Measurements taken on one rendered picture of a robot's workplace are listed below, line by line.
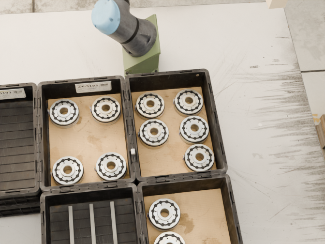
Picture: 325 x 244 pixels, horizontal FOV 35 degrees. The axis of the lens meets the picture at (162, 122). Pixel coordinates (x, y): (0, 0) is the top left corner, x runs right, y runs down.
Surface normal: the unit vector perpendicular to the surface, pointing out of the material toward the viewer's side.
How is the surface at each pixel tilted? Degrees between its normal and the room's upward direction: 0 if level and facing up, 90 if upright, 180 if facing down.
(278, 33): 0
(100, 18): 42
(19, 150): 0
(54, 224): 0
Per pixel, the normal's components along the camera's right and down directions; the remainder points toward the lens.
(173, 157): 0.06, -0.45
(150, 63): 0.10, 0.89
